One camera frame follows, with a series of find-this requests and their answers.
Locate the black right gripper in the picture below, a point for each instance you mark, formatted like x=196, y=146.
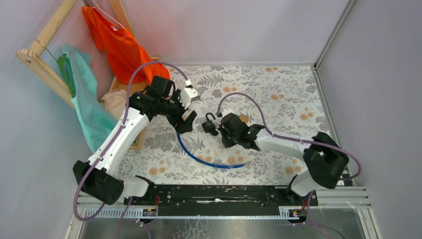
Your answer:
x=227, y=144

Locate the brass padlock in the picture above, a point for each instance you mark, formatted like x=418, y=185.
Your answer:
x=244, y=118

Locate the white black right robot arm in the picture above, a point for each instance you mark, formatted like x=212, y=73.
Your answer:
x=325, y=163

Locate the blue cable lock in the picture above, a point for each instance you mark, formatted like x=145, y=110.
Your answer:
x=210, y=153

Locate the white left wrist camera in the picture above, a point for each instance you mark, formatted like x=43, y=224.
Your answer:
x=188, y=95

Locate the grey aluminium frame rail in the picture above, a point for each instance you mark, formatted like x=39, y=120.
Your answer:
x=332, y=74

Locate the teal cloth garment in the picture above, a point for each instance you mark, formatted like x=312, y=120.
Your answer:
x=96, y=123

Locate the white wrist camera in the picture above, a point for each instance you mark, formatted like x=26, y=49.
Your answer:
x=225, y=112
x=188, y=95

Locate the beige crumpled cloth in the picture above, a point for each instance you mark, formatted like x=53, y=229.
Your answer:
x=114, y=102

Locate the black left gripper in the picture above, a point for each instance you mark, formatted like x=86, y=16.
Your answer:
x=182, y=126

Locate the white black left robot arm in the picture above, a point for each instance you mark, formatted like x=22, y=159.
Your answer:
x=97, y=176

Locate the orange t-shirt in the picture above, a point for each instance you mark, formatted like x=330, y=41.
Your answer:
x=123, y=52

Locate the black padlock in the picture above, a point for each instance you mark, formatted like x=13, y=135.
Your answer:
x=208, y=126

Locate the green clothes hanger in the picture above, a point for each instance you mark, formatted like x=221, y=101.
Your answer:
x=65, y=69

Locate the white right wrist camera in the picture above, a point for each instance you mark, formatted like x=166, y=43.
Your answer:
x=225, y=112

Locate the pink clothes hanger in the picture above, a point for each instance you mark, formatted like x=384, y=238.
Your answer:
x=96, y=5

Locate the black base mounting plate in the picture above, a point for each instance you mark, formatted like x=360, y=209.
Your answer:
x=221, y=200

